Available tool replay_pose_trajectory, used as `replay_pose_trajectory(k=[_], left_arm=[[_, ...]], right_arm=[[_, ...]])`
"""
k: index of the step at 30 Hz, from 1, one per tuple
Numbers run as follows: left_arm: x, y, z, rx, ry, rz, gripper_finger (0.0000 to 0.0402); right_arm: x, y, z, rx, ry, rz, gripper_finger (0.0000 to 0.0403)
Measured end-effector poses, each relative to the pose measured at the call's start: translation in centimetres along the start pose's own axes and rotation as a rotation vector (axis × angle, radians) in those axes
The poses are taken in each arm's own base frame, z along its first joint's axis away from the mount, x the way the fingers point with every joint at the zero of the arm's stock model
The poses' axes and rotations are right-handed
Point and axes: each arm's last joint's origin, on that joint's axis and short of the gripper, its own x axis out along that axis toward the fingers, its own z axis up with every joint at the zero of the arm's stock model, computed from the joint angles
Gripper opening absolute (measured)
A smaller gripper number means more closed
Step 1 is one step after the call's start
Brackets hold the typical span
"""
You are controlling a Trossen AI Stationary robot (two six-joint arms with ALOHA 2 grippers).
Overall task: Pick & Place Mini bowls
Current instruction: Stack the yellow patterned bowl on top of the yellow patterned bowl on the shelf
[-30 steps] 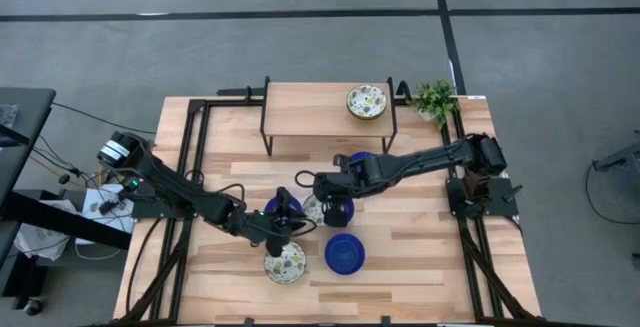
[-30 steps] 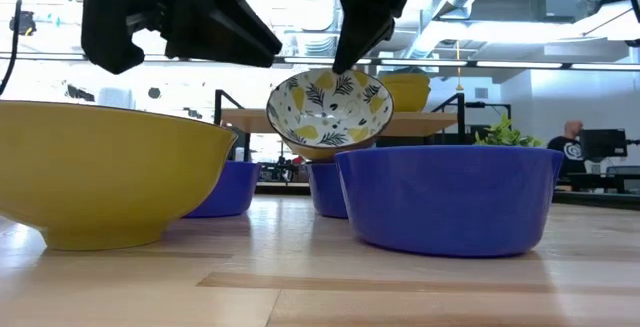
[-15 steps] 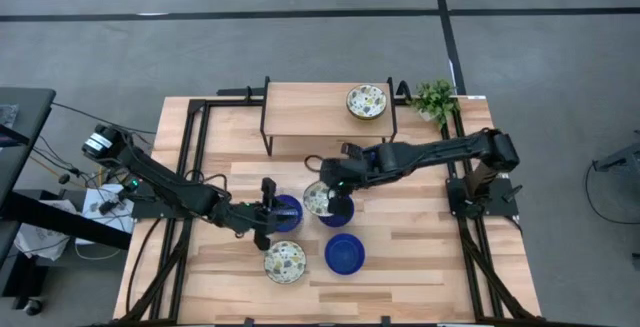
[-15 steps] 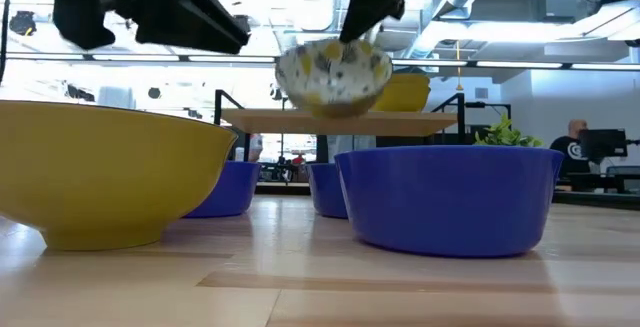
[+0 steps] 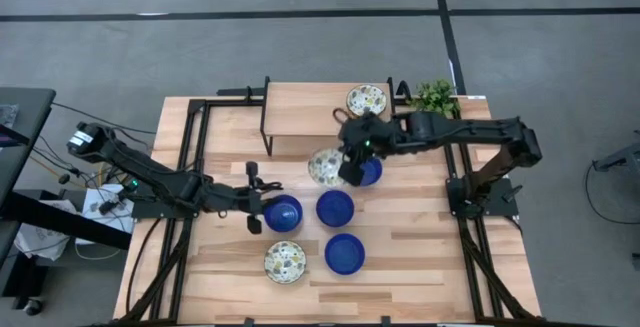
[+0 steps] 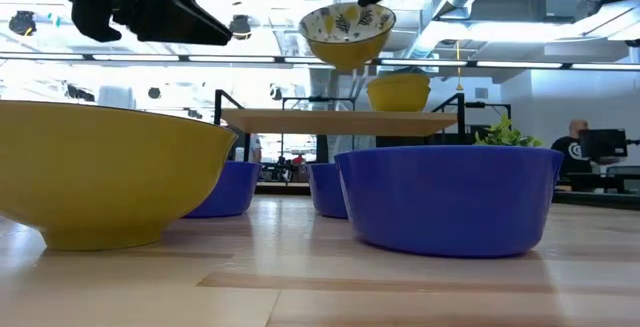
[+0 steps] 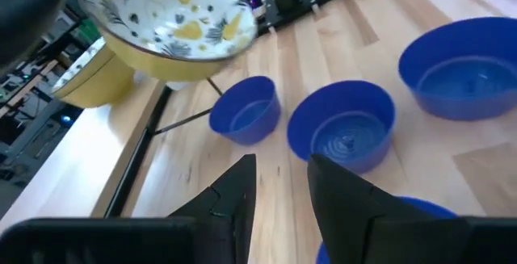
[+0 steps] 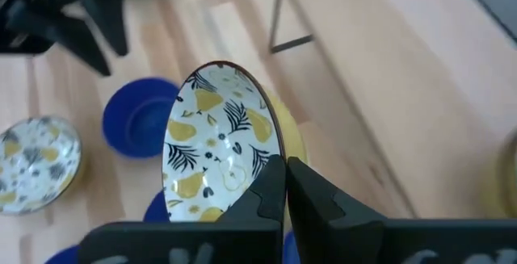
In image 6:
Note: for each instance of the yellow bowls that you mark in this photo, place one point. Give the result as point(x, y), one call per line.
point(398, 101)

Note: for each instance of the blue plastic bowl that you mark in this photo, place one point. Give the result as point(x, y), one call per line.
point(235, 189)
point(450, 202)
point(325, 192)

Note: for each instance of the black pendant lamp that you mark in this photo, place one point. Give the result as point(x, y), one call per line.
point(240, 27)
point(22, 23)

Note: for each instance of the yellow hanging pendant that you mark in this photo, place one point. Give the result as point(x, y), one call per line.
point(458, 87)

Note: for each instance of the person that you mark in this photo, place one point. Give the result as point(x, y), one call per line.
point(255, 147)
point(567, 154)

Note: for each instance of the wooden shelf with black legs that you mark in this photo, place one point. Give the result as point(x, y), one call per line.
point(340, 122)

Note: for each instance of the green potted plant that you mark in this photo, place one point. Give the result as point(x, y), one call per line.
point(502, 137)

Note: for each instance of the black computer monitor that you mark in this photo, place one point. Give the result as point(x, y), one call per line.
point(602, 143)

